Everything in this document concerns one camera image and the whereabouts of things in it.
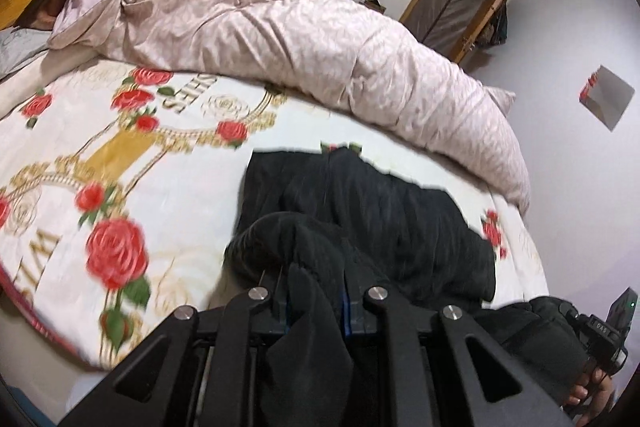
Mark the grey pillow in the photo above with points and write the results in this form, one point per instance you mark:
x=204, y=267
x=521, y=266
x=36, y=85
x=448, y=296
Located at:
x=17, y=47

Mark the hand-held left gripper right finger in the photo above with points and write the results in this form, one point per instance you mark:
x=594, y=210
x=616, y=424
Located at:
x=350, y=319

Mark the grey wall panel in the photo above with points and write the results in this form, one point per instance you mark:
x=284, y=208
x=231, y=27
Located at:
x=607, y=99

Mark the person's right hand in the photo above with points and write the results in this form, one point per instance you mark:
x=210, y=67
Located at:
x=595, y=397

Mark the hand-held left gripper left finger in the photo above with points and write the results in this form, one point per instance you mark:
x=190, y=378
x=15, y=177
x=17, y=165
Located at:
x=285, y=317

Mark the rose printed blanket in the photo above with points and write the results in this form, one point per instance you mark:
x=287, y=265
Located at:
x=175, y=167

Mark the hanging bags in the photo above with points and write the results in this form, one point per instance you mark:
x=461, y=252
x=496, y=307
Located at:
x=492, y=24

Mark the pink patterned duvet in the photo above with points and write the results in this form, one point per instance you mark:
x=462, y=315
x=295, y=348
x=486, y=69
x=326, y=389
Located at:
x=300, y=37

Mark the black hooded puffer jacket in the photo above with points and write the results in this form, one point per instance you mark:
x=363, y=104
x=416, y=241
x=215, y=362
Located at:
x=400, y=217

